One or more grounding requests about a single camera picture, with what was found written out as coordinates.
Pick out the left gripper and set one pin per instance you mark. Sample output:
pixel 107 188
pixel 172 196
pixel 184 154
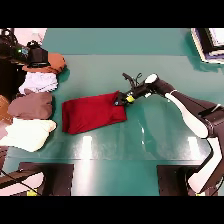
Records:
pixel 38 55

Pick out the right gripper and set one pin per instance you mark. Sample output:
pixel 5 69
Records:
pixel 135 94

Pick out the red T-shirt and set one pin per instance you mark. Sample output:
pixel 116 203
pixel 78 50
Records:
pixel 93 113

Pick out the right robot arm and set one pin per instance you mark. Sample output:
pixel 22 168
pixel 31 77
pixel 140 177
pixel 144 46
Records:
pixel 193 113

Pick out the orange garment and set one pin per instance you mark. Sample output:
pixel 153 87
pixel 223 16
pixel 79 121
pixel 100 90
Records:
pixel 56 63

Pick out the white garment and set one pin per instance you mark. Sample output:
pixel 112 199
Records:
pixel 39 82

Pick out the brown garment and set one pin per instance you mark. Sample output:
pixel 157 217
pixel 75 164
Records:
pixel 31 105

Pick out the tan garment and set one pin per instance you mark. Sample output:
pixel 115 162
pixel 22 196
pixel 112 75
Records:
pixel 3 108

